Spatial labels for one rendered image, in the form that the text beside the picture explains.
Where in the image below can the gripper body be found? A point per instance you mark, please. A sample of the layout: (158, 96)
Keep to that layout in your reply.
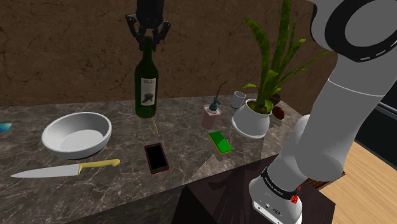
(150, 14)

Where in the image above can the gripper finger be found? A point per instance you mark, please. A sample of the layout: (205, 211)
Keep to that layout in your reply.
(163, 31)
(134, 29)

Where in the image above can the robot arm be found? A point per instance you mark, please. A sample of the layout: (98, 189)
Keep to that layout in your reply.
(338, 118)

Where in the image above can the dark green wine bottle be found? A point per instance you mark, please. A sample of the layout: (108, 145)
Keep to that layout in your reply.
(146, 71)

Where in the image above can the thin yellow pencil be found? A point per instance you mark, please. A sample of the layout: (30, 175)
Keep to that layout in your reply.
(155, 126)

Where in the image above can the pink soap dispenser teal pump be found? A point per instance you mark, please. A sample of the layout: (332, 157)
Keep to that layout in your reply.
(210, 119)

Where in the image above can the white cup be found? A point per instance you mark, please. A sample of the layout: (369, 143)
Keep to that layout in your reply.
(238, 100)

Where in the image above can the white bowl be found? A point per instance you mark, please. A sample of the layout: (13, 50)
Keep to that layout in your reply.
(77, 136)

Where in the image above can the green and yellow sponge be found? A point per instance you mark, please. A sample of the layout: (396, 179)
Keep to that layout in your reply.
(220, 142)

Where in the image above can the green plant in white pot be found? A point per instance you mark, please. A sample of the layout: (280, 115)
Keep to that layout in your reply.
(250, 122)

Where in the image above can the red phone with black screen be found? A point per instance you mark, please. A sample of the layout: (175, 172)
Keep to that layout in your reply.
(156, 158)

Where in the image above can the dark brown cup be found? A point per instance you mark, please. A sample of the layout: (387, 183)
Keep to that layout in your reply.
(276, 99)

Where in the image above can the brown egg shaped object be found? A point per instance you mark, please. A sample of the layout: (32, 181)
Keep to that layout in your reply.
(278, 113)

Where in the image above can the blue card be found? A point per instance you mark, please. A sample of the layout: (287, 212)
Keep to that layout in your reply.
(5, 127)

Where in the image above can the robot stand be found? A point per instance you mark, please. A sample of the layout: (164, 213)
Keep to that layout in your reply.
(217, 201)

